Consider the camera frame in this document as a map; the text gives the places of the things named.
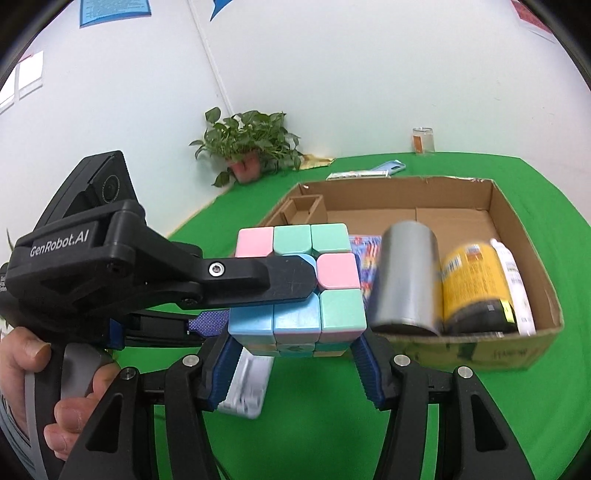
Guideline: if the yellow can with black lid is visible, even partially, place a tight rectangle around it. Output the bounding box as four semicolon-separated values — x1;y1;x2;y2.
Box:
436;240;518;335

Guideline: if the red wall sign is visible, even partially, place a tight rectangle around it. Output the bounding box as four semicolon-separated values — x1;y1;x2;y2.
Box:
510;0;557;43

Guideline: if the white wall conduit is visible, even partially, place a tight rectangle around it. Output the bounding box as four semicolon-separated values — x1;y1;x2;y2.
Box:
188;0;237;121

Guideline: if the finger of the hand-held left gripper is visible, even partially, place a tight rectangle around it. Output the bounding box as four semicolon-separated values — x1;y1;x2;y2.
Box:
111;308;232;349
189;253;319;309

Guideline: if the silver metal can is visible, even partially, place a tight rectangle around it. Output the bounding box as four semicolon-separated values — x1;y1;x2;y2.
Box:
369;220;441;337

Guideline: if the white wall paper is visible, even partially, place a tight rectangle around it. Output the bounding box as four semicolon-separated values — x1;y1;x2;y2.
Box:
18;50;44;100

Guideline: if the large cardboard box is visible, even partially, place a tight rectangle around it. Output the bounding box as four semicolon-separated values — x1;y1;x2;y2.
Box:
256;175;565;372

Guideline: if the long printed snack packet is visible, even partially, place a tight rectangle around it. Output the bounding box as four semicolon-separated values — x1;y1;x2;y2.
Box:
326;170;391;181

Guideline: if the small potted green plant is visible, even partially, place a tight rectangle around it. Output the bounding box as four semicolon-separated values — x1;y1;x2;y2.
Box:
188;107;304;188

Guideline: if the blue phone case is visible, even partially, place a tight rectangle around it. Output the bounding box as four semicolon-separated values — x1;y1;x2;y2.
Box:
372;159;407;176

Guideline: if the pastel puzzle cube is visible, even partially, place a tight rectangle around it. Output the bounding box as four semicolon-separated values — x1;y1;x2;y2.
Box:
228;224;368;358

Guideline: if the long cardboard tray insert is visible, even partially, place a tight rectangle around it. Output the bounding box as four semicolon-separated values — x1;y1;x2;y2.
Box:
265;194;329;227

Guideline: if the blue arrow wall sticker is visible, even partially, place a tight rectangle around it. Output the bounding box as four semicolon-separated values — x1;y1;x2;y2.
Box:
210;0;250;21

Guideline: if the blue wall poster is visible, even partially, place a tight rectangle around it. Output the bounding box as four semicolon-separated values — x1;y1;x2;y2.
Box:
78;0;152;28

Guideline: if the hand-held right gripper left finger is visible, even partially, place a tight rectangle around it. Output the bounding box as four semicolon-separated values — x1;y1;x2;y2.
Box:
60;332;245;480

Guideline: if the white plastic holder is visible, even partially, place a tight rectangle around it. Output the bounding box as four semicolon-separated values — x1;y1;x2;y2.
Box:
217;346;275;420

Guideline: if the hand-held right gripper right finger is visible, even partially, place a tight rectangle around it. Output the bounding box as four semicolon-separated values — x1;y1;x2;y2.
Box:
352;331;536;480

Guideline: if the glass jar with orange label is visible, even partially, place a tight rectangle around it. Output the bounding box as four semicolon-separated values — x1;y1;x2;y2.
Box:
412;127;435;155

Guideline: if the person's left hand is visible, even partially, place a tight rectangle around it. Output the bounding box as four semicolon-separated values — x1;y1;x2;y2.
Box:
0;325;122;450

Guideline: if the yellow paper sheet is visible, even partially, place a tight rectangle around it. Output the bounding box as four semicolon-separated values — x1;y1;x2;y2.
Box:
300;154;335;171

